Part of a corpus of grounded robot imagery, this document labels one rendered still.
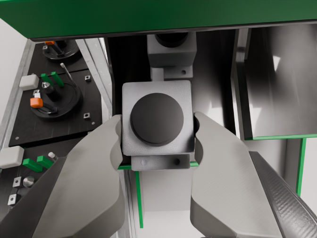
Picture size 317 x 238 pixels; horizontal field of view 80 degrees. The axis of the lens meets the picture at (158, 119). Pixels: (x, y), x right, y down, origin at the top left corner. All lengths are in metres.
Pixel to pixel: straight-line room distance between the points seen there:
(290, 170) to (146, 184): 0.26
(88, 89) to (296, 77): 0.52
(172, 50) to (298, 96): 0.17
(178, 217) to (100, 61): 0.42
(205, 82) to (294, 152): 0.23
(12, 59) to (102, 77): 0.89
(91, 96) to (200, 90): 0.43
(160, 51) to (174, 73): 0.03
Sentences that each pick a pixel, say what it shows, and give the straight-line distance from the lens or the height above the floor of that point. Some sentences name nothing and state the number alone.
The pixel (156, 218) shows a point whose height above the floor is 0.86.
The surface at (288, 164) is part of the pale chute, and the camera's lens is 0.43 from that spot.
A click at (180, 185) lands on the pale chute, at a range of 0.38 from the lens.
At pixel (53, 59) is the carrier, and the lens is 0.76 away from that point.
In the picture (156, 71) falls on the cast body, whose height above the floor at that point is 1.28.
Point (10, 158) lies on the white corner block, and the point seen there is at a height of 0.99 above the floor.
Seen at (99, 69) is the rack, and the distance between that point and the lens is 0.24.
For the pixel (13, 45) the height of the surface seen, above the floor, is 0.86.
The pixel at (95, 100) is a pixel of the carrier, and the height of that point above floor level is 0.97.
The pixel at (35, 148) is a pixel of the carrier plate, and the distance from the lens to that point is 0.58.
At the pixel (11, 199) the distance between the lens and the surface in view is 0.51.
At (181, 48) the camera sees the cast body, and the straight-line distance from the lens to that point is 0.18.
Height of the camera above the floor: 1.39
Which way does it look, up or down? 57 degrees down
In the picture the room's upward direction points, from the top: 6 degrees counter-clockwise
